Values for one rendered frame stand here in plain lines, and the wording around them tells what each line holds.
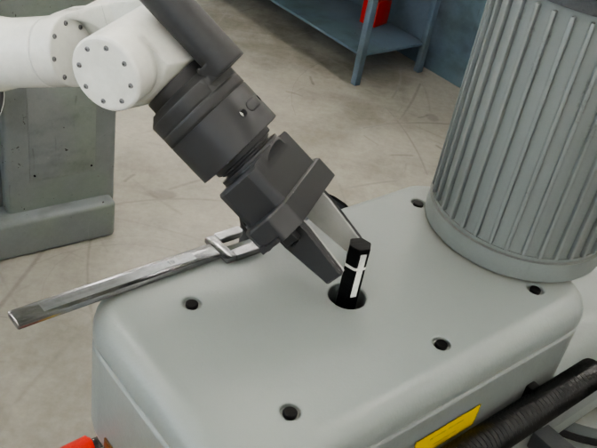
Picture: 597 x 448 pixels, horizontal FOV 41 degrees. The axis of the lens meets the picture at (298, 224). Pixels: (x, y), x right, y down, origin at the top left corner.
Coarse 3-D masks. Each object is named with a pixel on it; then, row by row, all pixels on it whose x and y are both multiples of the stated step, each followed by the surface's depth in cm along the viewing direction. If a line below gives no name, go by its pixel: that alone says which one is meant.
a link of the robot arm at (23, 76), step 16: (0, 16) 75; (0, 32) 73; (16, 32) 72; (0, 48) 72; (16, 48) 72; (0, 64) 73; (16, 64) 72; (0, 80) 74; (16, 80) 74; (32, 80) 73; (0, 96) 84
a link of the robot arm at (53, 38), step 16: (96, 0) 75; (112, 0) 73; (128, 0) 72; (48, 16) 72; (64, 16) 71; (80, 16) 72; (96, 16) 73; (112, 16) 74; (32, 32) 71; (48, 32) 70; (64, 32) 72; (80, 32) 74; (32, 48) 71; (48, 48) 70; (64, 48) 72; (32, 64) 71; (48, 64) 71; (64, 64) 72; (48, 80) 72; (64, 80) 72
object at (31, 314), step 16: (208, 240) 78; (224, 240) 79; (176, 256) 75; (192, 256) 76; (208, 256) 76; (224, 256) 76; (240, 256) 77; (128, 272) 72; (144, 272) 73; (160, 272) 73; (176, 272) 74; (80, 288) 70; (96, 288) 70; (112, 288) 70; (128, 288) 71; (32, 304) 67; (48, 304) 67; (64, 304) 68; (80, 304) 68; (16, 320) 65; (32, 320) 66
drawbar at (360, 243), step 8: (352, 240) 72; (360, 240) 72; (352, 248) 72; (360, 248) 71; (368, 248) 72; (352, 256) 72; (360, 256) 72; (368, 256) 72; (352, 264) 72; (344, 272) 73; (352, 272) 73; (344, 280) 74; (352, 280) 73; (360, 280) 73; (344, 288) 74; (352, 288) 74; (344, 296) 74; (336, 304) 76; (344, 304) 75; (352, 304) 75
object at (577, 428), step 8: (584, 416) 114; (592, 416) 115; (576, 424) 113; (584, 424) 113; (592, 424) 113; (560, 432) 115; (568, 432) 114; (576, 432) 114; (584, 432) 114; (592, 432) 113; (568, 440) 115; (576, 440) 115; (584, 440) 115; (592, 440) 114
